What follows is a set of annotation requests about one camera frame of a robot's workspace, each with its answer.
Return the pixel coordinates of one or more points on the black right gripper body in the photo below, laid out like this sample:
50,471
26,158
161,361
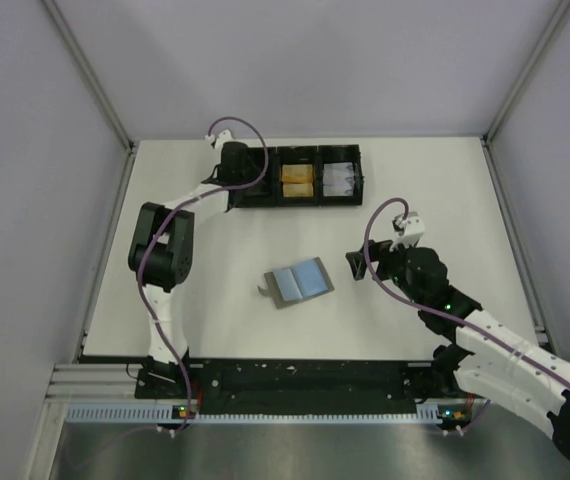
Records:
366,260

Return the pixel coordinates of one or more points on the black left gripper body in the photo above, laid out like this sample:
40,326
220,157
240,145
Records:
243,187

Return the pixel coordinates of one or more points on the gold credit card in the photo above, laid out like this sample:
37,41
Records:
298,190

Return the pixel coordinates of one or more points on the grey card holder wallet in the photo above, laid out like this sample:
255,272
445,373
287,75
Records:
296,284

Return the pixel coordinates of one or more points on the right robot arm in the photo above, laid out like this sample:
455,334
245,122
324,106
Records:
485,358

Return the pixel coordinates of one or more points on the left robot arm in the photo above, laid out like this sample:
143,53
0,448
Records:
162,247

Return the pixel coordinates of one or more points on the gold cards in bin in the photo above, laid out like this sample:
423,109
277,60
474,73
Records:
297,173

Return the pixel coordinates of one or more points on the silver cards in bin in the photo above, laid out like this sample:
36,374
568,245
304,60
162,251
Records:
338,179

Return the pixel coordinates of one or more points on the black middle storage bin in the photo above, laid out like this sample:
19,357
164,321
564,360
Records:
299,155

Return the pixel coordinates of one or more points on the black right storage bin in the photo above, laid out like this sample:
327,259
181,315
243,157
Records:
339,154

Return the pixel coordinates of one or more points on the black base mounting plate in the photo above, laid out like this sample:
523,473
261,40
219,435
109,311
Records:
298,387

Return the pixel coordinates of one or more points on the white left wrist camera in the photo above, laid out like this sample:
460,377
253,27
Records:
217,141

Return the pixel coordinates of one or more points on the aluminium right frame post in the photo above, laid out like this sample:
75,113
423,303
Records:
552,29

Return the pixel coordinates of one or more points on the aluminium frame post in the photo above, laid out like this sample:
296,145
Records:
87,73
552,29

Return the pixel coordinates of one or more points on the aluminium left frame post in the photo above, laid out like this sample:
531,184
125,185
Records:
87,73

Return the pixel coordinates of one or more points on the aluminium front frame rail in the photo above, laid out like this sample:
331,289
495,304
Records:
105,382

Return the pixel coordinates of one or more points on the grey slotted cable duct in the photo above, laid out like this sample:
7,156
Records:
430,414

